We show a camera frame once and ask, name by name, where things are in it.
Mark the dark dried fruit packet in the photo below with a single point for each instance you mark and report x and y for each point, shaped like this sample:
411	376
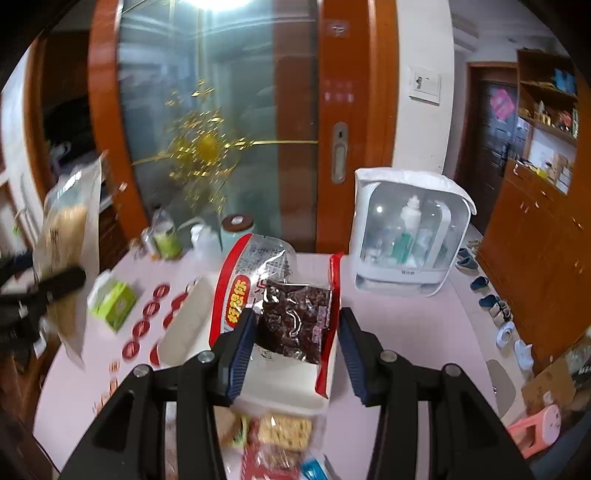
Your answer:
295	323

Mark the wooden shelf cabinet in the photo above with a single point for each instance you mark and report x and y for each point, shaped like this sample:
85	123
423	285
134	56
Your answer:
535	230

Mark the white pump bottle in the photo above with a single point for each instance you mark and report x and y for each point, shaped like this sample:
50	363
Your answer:
203	240

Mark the large red and white snack bag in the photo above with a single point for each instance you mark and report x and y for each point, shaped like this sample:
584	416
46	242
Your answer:
235	295

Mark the white plastic storage box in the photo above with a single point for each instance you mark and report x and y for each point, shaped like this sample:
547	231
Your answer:
184	332

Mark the pink door poster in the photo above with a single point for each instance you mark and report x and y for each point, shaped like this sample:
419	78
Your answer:
502	104

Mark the row of shoes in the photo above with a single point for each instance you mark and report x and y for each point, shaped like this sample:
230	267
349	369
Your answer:
466	263

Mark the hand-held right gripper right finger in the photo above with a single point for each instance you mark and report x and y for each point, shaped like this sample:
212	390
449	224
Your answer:
354	362

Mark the small metal can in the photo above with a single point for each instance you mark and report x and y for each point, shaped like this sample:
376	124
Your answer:
148	242

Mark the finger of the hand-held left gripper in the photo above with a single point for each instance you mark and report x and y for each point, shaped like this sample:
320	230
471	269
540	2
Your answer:
64	281

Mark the pale puffed rice cake packet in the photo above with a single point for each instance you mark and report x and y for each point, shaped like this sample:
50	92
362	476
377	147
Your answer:
286	431

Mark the brown cardboard box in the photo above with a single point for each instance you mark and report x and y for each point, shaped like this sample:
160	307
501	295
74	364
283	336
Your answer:
549	385

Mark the white bottle sterilizer appliance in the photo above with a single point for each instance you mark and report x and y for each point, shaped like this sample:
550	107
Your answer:
369	207

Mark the blue snack packet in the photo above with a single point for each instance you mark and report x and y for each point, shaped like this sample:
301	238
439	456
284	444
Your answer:
316	470

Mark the teal canister with brown lid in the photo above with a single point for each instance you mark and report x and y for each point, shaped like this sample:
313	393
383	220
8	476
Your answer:
233	240

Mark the dark wooden door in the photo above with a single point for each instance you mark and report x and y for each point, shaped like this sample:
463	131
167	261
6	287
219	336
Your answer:
489	147

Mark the clear beige snack bag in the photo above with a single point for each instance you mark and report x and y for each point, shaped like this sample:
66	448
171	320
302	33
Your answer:
69	240

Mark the white wall switch plate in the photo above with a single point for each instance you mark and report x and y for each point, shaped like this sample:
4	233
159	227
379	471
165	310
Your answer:
427	90

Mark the glass sliding door wooden frame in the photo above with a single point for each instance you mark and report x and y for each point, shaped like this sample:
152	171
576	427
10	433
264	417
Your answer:
258	92

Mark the pink plastic stool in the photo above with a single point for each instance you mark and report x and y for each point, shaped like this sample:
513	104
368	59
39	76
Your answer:
540	427

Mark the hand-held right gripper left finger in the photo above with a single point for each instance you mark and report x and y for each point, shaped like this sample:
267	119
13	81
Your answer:
241	357

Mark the gold door decoration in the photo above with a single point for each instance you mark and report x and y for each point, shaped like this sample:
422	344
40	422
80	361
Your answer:
207	145

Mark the clear bottle with green label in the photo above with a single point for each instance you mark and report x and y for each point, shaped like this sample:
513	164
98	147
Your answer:
167	242

